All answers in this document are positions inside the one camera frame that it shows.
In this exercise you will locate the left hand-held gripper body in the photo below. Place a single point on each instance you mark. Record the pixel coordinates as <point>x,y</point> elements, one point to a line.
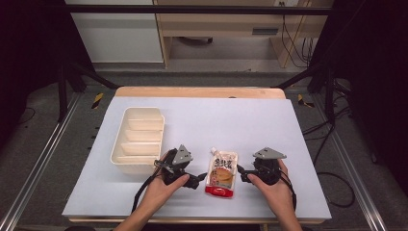
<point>179,157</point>

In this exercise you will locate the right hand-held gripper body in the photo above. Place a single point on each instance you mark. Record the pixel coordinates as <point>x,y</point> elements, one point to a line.
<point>267,166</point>

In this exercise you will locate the white and red sauce pouch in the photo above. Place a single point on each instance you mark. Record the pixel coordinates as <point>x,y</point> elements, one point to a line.
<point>222,174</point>

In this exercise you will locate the person's right hand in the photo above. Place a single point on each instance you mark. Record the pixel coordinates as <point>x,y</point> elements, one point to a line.
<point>277,195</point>

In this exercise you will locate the person's left hand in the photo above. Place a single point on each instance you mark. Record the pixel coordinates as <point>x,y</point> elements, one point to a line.
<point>163,195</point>

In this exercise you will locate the white table mat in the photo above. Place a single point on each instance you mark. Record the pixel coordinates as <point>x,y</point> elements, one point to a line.
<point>208,128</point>

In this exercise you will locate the cream divided plastic container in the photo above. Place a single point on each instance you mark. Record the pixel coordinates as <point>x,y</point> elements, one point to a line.
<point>141,141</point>

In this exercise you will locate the wooden table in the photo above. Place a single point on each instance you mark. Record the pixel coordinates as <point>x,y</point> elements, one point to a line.
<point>198,92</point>

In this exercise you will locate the yellow and black floor tape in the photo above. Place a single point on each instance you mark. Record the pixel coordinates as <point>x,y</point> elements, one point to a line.
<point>303,101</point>
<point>97,100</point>

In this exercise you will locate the black metal stand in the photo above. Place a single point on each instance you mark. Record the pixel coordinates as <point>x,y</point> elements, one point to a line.
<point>328,93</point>
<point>62,93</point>

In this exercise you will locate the white cabinet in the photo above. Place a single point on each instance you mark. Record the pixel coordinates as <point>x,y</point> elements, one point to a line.
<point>118,35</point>

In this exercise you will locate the dark curtain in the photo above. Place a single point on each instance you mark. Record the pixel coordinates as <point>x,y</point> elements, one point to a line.
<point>29,57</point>
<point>375,80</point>

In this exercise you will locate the light wooden desk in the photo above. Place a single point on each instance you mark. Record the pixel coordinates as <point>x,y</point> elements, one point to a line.
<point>224,24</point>

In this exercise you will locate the aluminium floor rail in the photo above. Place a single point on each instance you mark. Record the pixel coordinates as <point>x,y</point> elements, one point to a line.
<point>352,170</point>
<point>41,154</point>

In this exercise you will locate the black horizontal frame bar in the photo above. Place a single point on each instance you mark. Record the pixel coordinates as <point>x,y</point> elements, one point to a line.
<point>192,9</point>

